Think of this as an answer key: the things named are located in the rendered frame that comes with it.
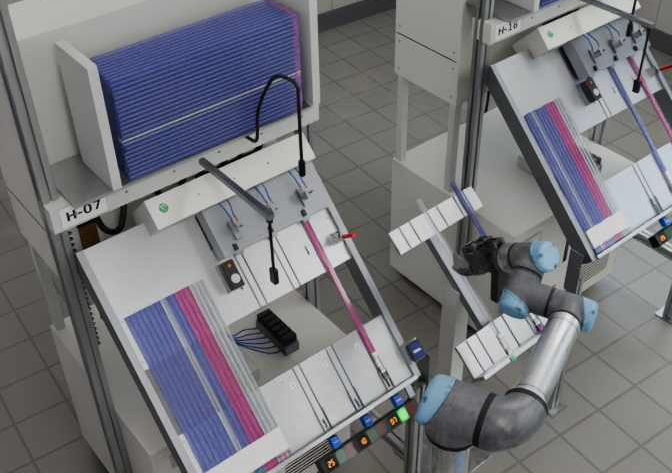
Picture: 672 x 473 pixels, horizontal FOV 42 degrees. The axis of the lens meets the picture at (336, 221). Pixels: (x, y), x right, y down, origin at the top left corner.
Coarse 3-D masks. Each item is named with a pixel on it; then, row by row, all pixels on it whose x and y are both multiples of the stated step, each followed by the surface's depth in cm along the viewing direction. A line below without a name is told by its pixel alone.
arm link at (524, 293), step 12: (516, 276) 210; (528, 276) 209; (540, 276) 211; (504, 288) 212; (516, 288) 209; (528, 288) 208; (540, 288) 207; (552, 288) 208; (504, 300) 209; (516, 300) 207; (528, 300) 207; (540, 300) 206; (504, 312) 211; (516, 312) 208; (528, 312) 208; (540, 312) 207
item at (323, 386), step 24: (360, 336) 243; (384, 336) 247; (312, 360) 236; (336, 360) 239; (360, 360) 242; (384, 360) 245; (264, 384) 229; (288, 384) 232; (312, 384) 234; (336, 384) 237; (360, 384) 240; (384, 384) 243; (288, 408) 230; (312, 408) 233; (336, 408) 236; (360, 408) 239; (288, 432) 229; (312, 432) 231; (192, 456) 217
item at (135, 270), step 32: (192, 224) 230; (320, 224) 246; (96, 256) 218; (128, 256) 221; (160, 256) 224; (192, 256) 228; (256, 256) 236; (288, 256) 240; (128, 288) 219; (160, 288) 223; (224, 288) 230; (256, 288) 234; (288, 288) 238; (224, 320) 228
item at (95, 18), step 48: (48, 0) 210; (96, 0) 210; (144, 0) 209; (192, 0) 218; (240, 0) 227; (48, 48) 200; (96, 48) 207; (0, 96) 210; (48, 96) 205; (0, 144) 230; (48, 144) 211; (48, 288) 268
